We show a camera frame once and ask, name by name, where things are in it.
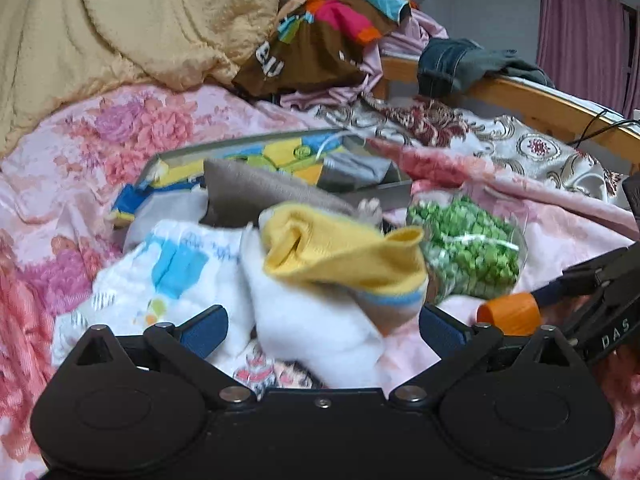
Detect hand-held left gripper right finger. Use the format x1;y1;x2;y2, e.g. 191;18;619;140
389;304;583;407

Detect small floral printed cloth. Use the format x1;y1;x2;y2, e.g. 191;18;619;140
232;342;328;391

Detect colourful striped brown towel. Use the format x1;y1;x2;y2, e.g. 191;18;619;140
232;0;413;98

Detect blue yellow cartoon cloth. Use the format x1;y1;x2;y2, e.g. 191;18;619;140
112;135;351;226

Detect orange spool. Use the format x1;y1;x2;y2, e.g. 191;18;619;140
476;292;543;337

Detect grey box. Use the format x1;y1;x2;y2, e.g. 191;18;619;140
111;127;413;226

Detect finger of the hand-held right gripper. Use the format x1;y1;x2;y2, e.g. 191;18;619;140
530;244;640;307

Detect grey-brown cloth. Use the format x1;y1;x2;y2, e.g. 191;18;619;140
200;159;356;226

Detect white blue printed cloth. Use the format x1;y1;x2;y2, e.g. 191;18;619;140
52;220;256;361

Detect pink curtain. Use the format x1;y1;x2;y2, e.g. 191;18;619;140
537;0;640;116

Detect yellow quilt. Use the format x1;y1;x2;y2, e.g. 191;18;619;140
0;0;286;158

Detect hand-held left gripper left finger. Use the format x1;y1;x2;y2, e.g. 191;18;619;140
59;304;253;407

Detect pink floral blanket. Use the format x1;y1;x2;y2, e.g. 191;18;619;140
0;82;640;480

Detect white fluffy cloth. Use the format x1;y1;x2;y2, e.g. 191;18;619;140
240;230;386;388

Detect black cable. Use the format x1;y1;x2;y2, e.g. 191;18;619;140
572;107;640;150

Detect blue jeans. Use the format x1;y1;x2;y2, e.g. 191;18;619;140
416;37;556;97

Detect bag of green beads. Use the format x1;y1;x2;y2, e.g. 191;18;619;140
406;196;528;306

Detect yellow sock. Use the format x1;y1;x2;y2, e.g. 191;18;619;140
259;201;431;336

